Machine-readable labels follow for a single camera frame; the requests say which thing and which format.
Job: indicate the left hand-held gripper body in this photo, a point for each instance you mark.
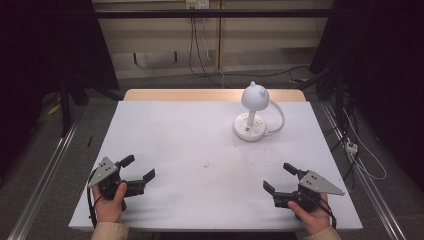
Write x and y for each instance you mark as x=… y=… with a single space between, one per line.
x=106 y=173

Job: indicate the black metal frame bar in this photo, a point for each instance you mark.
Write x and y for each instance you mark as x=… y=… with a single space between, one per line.
x=213 y=13

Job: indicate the aluminium floor rail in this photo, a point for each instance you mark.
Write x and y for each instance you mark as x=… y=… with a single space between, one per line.
x=43 y=180
x=363 y=173

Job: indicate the white desk lamp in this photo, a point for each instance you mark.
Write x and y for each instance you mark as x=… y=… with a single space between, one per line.
x=252 y=115

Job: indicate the person's right hand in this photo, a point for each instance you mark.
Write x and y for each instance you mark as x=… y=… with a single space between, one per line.
x=311 y=216

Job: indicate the white power strip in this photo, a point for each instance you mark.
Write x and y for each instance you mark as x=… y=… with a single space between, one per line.
x=351 y=147

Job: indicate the white wall socket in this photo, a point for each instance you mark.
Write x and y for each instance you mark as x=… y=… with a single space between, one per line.
x=197 y=4

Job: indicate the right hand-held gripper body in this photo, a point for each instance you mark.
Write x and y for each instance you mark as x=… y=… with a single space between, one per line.
x=308 y=191

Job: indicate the black curtain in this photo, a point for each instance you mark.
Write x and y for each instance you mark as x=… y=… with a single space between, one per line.
x=50 y=50
x=383 y=66

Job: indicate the black metal stand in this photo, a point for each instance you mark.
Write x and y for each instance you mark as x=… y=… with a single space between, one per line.
x=339 y=96
x=65 y=106

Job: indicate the white table mat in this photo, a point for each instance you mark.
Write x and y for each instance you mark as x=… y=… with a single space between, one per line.
x=186 y=156

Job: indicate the person's left hand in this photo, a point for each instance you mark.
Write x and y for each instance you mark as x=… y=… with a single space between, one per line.
x=110 y=203

